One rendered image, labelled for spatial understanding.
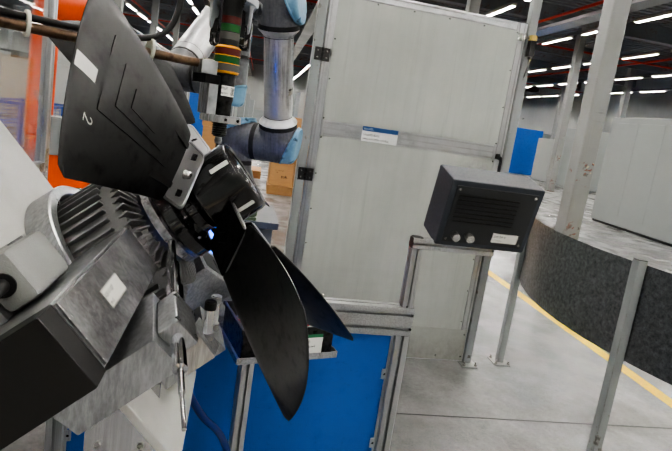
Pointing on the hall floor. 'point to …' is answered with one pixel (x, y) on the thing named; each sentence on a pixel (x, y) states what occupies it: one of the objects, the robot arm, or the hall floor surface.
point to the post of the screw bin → (240, 407)
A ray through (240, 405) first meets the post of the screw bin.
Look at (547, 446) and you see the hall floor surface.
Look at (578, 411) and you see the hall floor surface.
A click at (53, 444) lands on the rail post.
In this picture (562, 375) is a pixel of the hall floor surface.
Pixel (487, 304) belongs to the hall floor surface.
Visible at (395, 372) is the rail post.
